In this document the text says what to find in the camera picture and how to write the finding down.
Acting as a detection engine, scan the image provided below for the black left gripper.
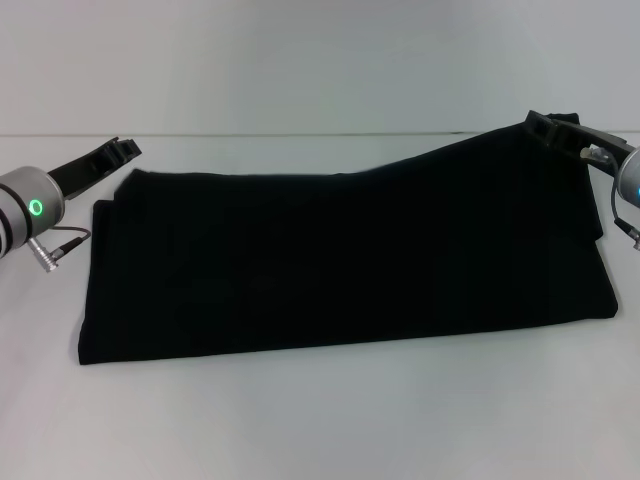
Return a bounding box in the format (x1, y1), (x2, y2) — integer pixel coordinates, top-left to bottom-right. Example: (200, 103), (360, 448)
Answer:
(46, 134), (144, 203)

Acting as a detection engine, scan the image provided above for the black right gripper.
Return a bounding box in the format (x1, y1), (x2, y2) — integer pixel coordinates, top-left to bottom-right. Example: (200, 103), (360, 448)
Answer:
(523, 107), (640, 175)

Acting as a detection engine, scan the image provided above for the black shirt with FREE print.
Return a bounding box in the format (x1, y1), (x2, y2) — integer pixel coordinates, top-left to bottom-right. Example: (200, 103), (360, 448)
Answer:
(77, 110), (624, 367)

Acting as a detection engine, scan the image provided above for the right gripper cable with plug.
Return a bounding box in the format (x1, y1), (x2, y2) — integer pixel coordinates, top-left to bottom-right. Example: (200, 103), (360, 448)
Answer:
(578, 143), (640, 251)

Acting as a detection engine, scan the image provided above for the gripper cable with plug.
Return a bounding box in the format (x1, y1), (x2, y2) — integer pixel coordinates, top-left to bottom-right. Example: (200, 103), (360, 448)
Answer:
(27, 225), (94, 275)
(578, 143), (640, 251)

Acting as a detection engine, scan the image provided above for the left gripper cable with plug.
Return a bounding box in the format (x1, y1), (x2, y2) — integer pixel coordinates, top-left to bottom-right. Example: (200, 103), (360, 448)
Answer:
(27, 225), (94, 275)

